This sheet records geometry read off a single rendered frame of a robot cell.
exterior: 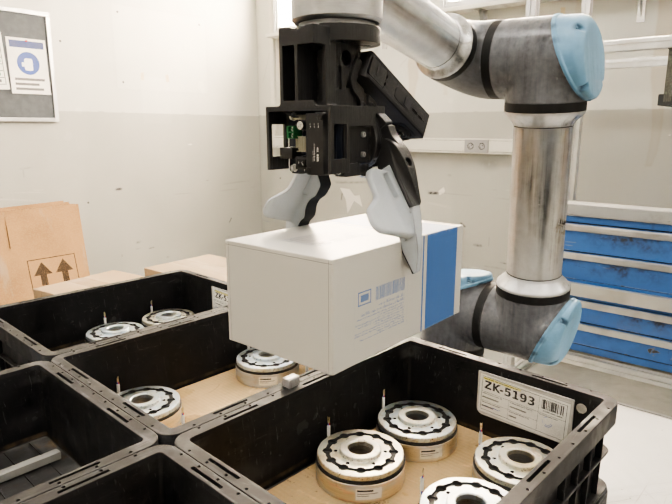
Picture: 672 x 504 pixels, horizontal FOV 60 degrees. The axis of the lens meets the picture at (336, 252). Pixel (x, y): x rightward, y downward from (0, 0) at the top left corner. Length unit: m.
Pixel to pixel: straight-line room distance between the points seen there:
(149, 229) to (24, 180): 0.87
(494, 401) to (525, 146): 0.37
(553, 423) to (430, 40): 0.51
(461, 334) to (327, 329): 0.61
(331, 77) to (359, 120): 0.04
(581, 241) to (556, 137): 1.63
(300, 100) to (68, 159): 3.44
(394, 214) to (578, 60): 0.46
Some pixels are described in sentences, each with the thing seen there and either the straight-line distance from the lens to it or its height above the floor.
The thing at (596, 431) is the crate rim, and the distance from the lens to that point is 0.68.
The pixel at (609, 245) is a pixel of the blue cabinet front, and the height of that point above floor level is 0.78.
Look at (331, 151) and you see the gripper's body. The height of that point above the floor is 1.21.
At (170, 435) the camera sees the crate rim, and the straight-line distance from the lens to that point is 0.63.
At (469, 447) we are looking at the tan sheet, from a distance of 0.80.
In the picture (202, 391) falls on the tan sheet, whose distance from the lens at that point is 0.94.
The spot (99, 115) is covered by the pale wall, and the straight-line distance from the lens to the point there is 3.96.
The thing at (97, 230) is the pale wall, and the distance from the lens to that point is 3.98.
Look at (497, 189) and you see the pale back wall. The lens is 3.56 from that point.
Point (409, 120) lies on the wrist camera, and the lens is 0.55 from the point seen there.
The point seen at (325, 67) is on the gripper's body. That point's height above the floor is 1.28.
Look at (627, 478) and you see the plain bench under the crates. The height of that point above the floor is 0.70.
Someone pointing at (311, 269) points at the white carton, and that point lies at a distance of 0.43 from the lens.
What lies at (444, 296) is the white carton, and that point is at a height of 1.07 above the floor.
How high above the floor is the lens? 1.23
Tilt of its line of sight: 12 degrees down
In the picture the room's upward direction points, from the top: straight up
